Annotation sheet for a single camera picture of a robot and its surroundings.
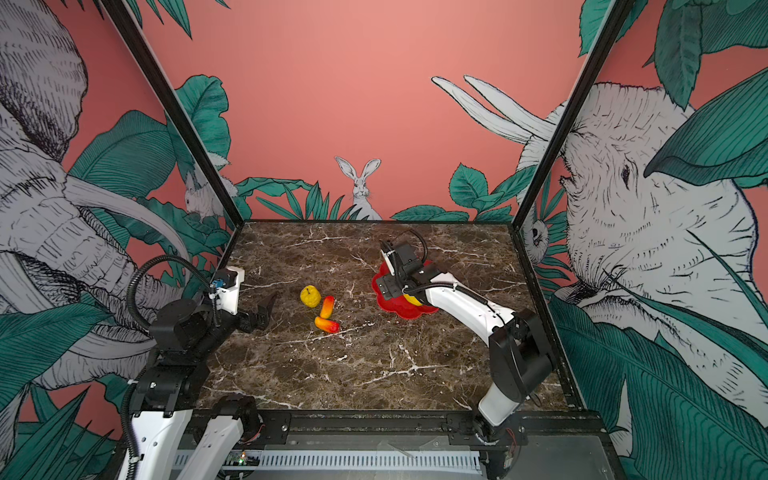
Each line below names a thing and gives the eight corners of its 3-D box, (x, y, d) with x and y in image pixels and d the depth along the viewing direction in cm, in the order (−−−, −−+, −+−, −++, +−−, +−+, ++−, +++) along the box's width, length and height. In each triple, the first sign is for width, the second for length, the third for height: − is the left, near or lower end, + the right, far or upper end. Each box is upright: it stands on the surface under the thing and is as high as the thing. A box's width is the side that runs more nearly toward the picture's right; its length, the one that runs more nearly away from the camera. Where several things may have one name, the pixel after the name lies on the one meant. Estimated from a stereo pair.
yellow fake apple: (301, 304, 99) (297, 294, 94) (313, 292, 102) (309, 282, 97) (314, 312, 97) (310, 303, 92) (325, 300, 100) (321, 290, 95)
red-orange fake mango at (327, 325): (313, 328, 94) (311, 324, 92) (317, 320, 96) (316, 315, 93) (338, 335, 92) (336, 331, 90) (341, 326, 94) (340, 322, 92)
